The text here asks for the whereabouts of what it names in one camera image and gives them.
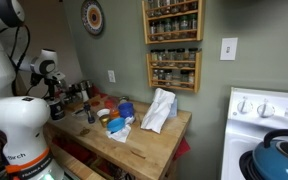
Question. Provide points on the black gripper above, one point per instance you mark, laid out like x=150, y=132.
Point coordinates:
x=52, y=82

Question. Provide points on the black and white container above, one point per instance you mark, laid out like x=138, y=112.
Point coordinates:
x=56, y=111

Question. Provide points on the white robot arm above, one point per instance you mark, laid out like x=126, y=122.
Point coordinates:
x=17, y=120

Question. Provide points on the red container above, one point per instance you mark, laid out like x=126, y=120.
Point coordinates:
x=95, y=90

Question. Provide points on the white round lid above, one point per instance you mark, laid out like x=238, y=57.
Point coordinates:
x=103, y=112

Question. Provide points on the stainless steel grinder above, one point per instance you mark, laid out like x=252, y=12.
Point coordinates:
x=84, y=91
x=90, y=87

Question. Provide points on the wooden tray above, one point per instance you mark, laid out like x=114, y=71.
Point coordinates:
x=95, y=100

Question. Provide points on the gold small jar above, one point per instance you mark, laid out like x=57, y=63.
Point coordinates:
x=104, y=121

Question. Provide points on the orange small cup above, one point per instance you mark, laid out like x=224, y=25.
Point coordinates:
x=114, y=113

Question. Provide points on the small glass jar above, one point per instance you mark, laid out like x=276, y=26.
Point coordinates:
x=124, y=99

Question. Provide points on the blue plastic cup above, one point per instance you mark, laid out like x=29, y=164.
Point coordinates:
x=126, y=110

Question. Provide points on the crumpled white tissue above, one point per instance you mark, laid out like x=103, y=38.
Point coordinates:
x=120, y=136

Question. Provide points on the white paper bag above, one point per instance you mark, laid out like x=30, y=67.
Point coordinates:
x=157, y=111

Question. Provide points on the small wooden spice rack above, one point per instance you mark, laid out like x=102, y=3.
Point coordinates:
x=172, y=87

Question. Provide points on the pale blue box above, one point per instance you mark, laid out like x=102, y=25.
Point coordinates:
x=173, y=108

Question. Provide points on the large wooden spice rack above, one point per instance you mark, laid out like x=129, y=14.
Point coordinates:
x=172, y=40

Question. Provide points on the red cloth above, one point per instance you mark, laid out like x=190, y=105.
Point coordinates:
x=182, y=148

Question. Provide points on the white stove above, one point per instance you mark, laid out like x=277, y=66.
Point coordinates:
x=267, y=126

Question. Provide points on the blue kettle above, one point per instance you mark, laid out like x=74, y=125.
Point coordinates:
x=274, y=166

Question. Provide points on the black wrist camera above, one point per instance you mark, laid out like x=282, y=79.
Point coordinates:
x=36, y=79

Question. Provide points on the white wall outlet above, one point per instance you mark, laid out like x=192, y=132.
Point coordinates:
x=111, y=76

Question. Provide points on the decorative wall plate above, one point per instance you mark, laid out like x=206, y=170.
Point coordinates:
x=92, y=16

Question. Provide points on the white light switch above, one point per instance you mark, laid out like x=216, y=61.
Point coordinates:
x=228, y=49

